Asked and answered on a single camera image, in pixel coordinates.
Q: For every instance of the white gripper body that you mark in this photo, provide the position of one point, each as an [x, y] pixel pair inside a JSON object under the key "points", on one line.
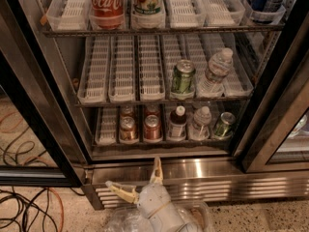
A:
{"points": [[154, 199]]}

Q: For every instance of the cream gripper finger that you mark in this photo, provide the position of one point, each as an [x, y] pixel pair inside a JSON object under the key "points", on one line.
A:
{"points": [[157, 174], [126, 192]]}

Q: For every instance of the orange can front bottom shelf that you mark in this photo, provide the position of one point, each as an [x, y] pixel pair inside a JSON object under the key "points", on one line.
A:
{"points": [[128, 130]]}

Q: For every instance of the orange can shelf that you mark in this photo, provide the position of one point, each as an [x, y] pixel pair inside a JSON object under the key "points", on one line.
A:
{"points": [[127, 111], [128, 130]]}

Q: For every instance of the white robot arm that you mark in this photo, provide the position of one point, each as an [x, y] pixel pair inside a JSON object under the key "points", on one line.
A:
{"points": [[168, 219]]}

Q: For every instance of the red can front bottom shelf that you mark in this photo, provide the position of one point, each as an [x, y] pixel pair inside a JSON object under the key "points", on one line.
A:
{"points": [[152, 127]]}

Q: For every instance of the red can shelf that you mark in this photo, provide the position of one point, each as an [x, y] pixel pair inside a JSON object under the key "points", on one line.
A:
{"points": [[152, 127], [152, 109]]}

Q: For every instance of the clear water bottle bottom shelf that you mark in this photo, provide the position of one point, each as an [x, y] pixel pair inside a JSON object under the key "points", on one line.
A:
{"points": [[199, 127]]}

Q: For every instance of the clear water bottle shelf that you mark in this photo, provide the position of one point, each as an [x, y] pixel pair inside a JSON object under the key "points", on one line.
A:
{"points": [[199, 127], [219, 66]]}

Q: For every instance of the red can rear bottom shelf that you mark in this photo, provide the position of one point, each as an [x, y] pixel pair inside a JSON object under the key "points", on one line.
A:
{"points": [[152, 109]]}

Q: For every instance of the orange can rear bottom shelf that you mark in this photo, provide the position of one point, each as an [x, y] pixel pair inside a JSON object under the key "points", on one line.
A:
{"points": [[127, 111]]}

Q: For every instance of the green can bottom shelf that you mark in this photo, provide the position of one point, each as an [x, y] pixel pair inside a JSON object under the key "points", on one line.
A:
{"points": [[223, 127]]}

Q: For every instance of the green can shelf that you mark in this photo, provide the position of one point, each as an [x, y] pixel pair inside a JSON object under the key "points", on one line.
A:
{"points": [[182, 85], [223, 127]]}

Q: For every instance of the open glass fridge door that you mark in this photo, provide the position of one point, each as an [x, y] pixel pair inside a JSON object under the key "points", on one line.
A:
{"points": [[25, 84]]}

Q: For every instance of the green can middle shelf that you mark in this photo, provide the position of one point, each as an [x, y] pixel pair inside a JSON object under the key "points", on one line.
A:
{"points": [[182, 85]]}

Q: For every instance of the clear water bottle middle shelf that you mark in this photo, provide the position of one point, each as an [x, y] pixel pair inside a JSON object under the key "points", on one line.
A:
{"points": [[219, 66]]}

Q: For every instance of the stainless steel fridge cabinet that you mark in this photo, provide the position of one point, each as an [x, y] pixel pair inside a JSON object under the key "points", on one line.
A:
{"points": [[140, 68]]}

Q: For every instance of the right sliding fridge door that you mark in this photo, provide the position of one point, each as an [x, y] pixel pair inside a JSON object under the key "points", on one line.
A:
{"points": [[271, 144]]}

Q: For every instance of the red Coca-Cola can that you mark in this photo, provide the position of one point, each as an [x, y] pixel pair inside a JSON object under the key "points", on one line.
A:
{"points": [[108, 14]]}

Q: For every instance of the clear plastic bin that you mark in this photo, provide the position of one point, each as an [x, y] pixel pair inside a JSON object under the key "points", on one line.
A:
{"points": [[130, 220]]}

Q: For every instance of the dark drink bottle white cap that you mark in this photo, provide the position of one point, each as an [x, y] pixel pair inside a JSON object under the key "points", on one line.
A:
{"points": [[177, 123]]}

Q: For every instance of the middle wire shelf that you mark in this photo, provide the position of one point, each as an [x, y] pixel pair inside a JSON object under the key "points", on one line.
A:
{"points": [[112, 104]]}

